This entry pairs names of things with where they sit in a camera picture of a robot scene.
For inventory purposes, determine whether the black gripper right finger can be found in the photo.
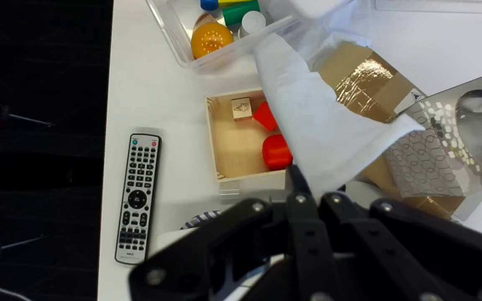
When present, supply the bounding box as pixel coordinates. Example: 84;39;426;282
319;191;482;301

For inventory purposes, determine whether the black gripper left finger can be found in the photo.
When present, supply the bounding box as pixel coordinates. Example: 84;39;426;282
128;163;339;301

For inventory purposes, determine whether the white tissue wipe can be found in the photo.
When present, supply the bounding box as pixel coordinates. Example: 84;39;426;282
252;32;428;201

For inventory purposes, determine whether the grey black remote control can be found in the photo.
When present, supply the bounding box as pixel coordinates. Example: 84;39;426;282
113;131;165;268

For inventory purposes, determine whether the purple white striped item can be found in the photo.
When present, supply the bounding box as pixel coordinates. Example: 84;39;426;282
182;208;225;231

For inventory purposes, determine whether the small open wooden tray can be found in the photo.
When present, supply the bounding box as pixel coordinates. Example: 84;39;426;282
205;88;292;196

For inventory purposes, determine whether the red cylinder block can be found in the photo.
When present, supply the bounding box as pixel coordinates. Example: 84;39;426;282
262;133;295;173

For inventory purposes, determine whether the red triangular block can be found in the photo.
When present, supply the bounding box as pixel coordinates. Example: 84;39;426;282
252;101;280;134

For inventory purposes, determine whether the small plain wooden block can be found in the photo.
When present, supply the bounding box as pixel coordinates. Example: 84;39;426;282
230;96;255;121

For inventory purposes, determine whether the gold patterned box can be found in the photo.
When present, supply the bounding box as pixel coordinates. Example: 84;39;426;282
317;41;423;126

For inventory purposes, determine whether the orange cylinder block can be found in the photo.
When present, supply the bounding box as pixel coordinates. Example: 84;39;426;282
190;21;237;63

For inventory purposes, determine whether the black perforated robot table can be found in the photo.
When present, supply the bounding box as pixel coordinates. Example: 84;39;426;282
0;0;115;301

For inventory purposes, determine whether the clear plastic bin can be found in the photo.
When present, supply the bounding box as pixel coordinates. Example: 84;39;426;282
145;0;305;73

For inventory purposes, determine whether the white cylinder block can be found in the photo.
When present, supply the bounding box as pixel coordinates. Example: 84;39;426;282
240;11;269;37

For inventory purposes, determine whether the green block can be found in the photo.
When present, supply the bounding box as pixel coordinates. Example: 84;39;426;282
220;0;262;29

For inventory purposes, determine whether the yellow block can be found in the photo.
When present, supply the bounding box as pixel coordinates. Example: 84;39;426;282
218;0;255;9

